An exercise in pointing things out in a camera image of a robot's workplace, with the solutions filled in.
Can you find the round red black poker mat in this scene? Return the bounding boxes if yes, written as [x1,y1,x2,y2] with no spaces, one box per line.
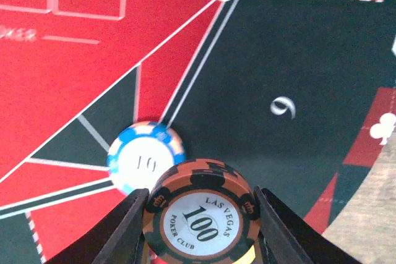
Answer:
[1,0,395,263]

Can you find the brown hundred poker chip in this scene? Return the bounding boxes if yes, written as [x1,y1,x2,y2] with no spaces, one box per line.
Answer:
[143,158,260,263]

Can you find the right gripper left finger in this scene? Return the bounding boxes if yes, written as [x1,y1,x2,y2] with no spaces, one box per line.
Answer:
[47,189,149,264]

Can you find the purple chip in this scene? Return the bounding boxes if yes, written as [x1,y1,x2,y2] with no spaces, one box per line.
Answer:
[106,121,186,195]

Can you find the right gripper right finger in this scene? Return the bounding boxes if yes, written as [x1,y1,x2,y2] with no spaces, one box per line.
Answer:
[254,186,360,264]

